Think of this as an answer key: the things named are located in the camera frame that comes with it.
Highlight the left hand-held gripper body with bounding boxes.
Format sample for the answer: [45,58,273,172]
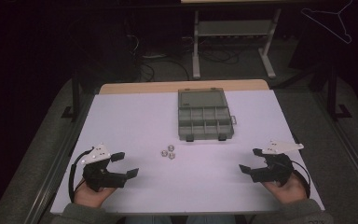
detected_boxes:
[80,143,128,192]

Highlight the white metal desk frame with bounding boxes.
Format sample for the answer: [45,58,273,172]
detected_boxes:
[191,8,282,80]

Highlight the black metal stand leg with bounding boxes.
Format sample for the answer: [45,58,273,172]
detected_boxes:
[61,74,82,123]
[326,62,352,121]

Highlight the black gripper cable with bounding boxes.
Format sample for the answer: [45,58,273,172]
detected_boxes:
[68,148,93,203]
[291,160,312,199]

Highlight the grey compartment storage box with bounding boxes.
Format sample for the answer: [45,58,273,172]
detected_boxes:
[177,87,238,143]

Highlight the person's right hand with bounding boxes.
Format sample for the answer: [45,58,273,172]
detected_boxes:
[260,179,308,205]

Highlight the person's left hand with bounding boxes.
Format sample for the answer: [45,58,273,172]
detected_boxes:
[74,178,117,208]

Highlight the black floor cables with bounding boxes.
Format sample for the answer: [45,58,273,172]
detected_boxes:
[124,34,241,82]

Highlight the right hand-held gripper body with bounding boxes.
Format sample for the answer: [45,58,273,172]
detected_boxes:
[249,140,305,188]

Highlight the white wire clothes hanger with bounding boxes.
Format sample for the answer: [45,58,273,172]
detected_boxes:
[300,0,354,45]

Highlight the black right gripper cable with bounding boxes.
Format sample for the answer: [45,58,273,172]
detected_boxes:
[291,160,312,199]

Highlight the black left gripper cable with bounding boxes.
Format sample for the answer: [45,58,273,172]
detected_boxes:
[68,148,93,203]

